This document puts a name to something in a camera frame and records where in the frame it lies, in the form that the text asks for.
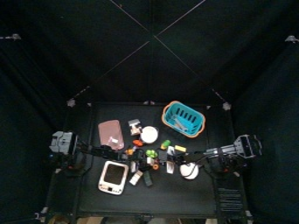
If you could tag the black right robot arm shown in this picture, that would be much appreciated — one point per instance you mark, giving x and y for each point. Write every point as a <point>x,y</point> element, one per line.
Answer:
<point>222,150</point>

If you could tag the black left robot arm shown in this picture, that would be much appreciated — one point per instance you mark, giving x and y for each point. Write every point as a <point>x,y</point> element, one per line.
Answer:
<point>102,151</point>

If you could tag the yellow toy block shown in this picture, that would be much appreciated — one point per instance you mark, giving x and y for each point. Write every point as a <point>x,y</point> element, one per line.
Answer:
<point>181,148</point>

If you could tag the dark green rectangular block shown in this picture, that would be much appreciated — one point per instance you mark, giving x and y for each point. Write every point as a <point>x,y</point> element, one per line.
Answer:
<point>147,178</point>

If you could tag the white rectangular toy block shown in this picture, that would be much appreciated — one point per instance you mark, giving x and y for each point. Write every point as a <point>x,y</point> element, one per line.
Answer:
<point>135,177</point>

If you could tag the orange toy salmon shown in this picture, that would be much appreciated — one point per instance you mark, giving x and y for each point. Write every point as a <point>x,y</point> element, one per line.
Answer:
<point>138,142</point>

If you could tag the grey and white toy block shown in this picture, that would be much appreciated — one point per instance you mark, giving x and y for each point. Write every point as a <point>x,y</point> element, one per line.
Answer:
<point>135,127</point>

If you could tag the green toy grapes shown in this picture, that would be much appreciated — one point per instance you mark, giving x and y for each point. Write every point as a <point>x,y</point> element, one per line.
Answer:
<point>151,153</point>

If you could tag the small orange toy piece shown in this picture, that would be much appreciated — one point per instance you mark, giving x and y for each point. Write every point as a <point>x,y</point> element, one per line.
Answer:
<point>130,151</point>

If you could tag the green and yellow toy vegetable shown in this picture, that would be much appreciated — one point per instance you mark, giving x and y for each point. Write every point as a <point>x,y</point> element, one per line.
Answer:
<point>166,143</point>

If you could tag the white round bowl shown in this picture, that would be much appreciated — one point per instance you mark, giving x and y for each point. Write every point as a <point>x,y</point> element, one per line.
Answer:
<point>149,134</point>

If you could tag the white handheld device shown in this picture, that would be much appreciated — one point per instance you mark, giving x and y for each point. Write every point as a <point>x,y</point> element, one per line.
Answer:
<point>114,177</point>

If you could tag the pink rectangular tray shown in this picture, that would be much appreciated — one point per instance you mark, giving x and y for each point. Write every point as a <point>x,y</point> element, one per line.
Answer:
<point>111,134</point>

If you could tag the teal basket with orange rim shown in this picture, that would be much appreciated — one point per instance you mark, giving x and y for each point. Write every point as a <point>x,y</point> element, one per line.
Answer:
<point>183,118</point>

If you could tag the silver frame corner bracket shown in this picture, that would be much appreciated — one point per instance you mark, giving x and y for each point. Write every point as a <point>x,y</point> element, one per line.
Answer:
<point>226,106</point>
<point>15,36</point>
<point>71,102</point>
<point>292,38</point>

